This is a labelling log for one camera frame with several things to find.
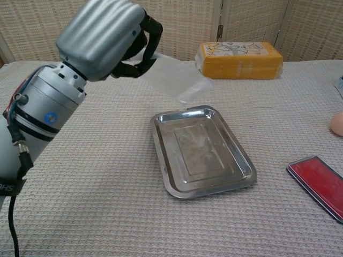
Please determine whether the beige egg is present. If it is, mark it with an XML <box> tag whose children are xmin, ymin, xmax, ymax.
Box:
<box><xmin>330</xmin><ymin>111</ymin><xmax>343</xmax><ymax>139</ymax></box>

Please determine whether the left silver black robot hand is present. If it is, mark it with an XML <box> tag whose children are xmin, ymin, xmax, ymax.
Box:
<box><xmin>55</xmin><ymin>0</ymin><xmax>164</xmax><ymax>82</ymax></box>

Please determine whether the red ink pad case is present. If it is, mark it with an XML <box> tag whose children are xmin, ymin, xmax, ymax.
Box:
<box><xmin>286</xmin><ymin>155</ymin><xmax>343</xmax><ymax>224</ymax></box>

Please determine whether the blue white toothpaste box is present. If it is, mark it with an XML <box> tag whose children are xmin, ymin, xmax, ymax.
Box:
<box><xmin>333</xmin><ymin>75</ymin><xmax>343</xmax><ymax>99</ymax></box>

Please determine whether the white woven tablecloth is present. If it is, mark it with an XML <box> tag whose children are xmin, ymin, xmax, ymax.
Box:
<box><xmin>0</xmin><ymin>60</ymin><xmax>343</xmax><ymax>257</ymax></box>

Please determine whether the white paper sheet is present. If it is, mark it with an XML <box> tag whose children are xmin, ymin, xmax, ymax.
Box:
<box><xmin>128</xmin><ymin>47</ymin><xmax>214</xmax><ymax>104</ymax></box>

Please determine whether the silver metal tray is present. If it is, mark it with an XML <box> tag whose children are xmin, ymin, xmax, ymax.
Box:
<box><xmin>150</xmin><ymin>104</ymin><xmax>258</xmax><ymax>200</ymax></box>

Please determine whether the yellow tissue pack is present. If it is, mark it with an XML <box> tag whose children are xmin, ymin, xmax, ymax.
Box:
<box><xmin>195</xmin><ymin>41</ymin><xmax>284</xmax><ymax>80</ymax></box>

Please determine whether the beige woven folding screen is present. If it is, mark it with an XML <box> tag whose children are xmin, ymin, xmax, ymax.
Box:
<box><xmin>0</xmin><ymin>0</ymin><xmax>343</xmax><ymax>63</ymax></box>

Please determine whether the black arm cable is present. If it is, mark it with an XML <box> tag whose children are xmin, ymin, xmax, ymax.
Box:
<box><xmin>7</xmin><ymin>124</ymin><xmax>35</xmax><ymax>257</ymax></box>

